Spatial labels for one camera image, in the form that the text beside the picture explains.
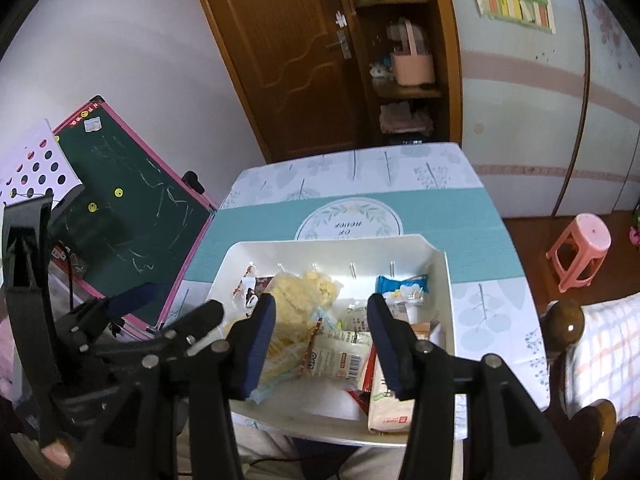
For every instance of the black easel knob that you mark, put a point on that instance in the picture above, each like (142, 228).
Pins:
(192, 182)

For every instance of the pink toy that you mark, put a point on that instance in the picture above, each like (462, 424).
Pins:
(635, 230)

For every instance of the wooden bedpost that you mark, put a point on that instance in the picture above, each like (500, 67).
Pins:
(565, 327)

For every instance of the person's legs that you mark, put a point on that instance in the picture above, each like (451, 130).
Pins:
(260, 452)

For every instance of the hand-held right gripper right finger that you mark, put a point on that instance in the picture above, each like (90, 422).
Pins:
(392, 347)

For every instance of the floral wardrobe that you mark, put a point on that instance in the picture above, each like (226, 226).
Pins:
(540, 125)

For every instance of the blue snack packet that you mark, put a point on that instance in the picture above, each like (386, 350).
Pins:
(402, 290)

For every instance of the wooden shelf unit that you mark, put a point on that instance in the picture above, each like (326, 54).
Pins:
(445, 60)

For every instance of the wooden door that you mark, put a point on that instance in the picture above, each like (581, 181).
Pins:
(280, 60)

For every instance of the cream rusk packet red edges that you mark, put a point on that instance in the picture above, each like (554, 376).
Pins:
(335, 355)

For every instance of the white printed bread packet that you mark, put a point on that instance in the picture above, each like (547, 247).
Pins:
(361, 316)

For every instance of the beige biscuit packet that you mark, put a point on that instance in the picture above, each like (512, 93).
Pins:
(387, 410)

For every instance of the person's left hand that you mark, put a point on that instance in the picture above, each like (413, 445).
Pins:
(57, 455)

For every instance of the folded pink cloth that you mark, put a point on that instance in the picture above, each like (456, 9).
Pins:
(405, 119)

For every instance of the plaid bed sheet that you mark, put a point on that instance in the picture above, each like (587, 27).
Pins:
(607, 355)

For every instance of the green chalkboard easel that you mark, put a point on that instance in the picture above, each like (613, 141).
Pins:
(135, 220)

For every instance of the white paper tray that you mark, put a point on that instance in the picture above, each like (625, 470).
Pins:
(440, 310)

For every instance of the white perforated board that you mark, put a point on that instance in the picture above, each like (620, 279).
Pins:
(35, 165)

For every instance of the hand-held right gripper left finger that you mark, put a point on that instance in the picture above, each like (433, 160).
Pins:
(257, 347)

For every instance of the brown cartoon snack packet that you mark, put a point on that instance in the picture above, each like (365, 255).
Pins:
(252, 287)

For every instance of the yellow puffed cake packet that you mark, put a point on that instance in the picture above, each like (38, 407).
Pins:
(300, 305)

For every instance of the pink basket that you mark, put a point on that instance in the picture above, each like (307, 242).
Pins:
(412, 67)

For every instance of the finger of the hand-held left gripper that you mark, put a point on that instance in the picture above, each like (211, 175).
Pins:
(131, 299)
(200, 321)

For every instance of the pink plastic stool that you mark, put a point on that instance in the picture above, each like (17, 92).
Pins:
(580, 250)

